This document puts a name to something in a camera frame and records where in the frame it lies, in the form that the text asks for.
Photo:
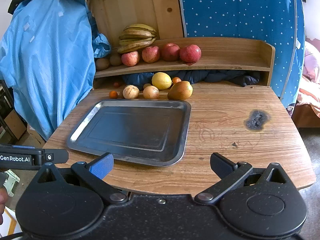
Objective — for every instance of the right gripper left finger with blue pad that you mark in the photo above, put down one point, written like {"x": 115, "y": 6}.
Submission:
{"x": 92, "y": 175}

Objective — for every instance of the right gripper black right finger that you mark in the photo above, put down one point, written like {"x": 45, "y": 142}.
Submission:
{"x": 232, "y": 176}

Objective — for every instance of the small orange tangerine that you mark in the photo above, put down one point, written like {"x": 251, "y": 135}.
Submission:
{"x": 113, "y": 94}

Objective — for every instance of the orange green mango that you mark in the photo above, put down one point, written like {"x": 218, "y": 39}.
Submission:
{"x": 180, "y": 91}

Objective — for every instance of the yellow lemon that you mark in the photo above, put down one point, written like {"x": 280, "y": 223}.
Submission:
{"x": 161, "y": 81}

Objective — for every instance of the person's left hand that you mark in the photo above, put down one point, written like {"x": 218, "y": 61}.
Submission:
{"x": 3, "y": 200}

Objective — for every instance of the steel baking tray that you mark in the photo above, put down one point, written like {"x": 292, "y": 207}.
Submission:
{"x": 147, "y": 132}

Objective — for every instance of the cherry tomato under shelf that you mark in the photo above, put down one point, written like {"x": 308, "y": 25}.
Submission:
{"x": 116, "y": 84}

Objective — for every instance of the pale round orange fruit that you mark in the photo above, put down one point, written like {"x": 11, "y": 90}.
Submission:
{"x": 151, "y": 92}

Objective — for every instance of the dark blue quilted jacket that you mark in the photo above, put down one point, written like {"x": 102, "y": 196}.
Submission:
{"x": 238, "y": 77}

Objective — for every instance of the brown kiwi left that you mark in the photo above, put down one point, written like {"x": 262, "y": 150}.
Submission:
{"x": 102, "y": 64}

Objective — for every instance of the brown kiwi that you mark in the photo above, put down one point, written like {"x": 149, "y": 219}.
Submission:
{"x": 115, "y": 60}
{"x": 102, "y": 64}

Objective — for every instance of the brown kiwi right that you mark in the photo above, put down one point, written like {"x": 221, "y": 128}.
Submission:
{"x": 115, "y": 60}

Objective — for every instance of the pink bedding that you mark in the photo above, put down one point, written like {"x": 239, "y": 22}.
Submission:
{"x": 308, "y": 93}

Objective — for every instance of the light blue garment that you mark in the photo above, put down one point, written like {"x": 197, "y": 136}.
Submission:
{"x": 47, "y": 59}

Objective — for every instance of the pale red apple leftmost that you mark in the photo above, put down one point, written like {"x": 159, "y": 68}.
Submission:
{"x": 130, "y": 59}

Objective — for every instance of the pale red apple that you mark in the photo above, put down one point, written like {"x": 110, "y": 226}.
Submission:
{"x": 130, "y": 59}
{"x": 151, "y": 54}

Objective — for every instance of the crumpled blue shoe cover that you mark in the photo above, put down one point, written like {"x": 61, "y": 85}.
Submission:
{"x": 101, "y": 46}

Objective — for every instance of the dark red apple rightmost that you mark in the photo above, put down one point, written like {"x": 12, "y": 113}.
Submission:
{"x": 190, "y": 54}

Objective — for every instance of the dark red apple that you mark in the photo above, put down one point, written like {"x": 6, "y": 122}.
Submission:
{"x": 190, "y": 54}
{"x": 170, "y": 52}

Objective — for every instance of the banana bunch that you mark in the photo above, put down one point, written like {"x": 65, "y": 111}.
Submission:
{"x": 135, "y": 37}

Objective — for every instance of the wooden panel board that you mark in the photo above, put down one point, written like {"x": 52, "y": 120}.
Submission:
{"x": 112, "y": 16}

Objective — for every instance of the blue starry fabric wardrobe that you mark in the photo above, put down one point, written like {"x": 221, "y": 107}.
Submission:
{"x": 277, "y": 22}

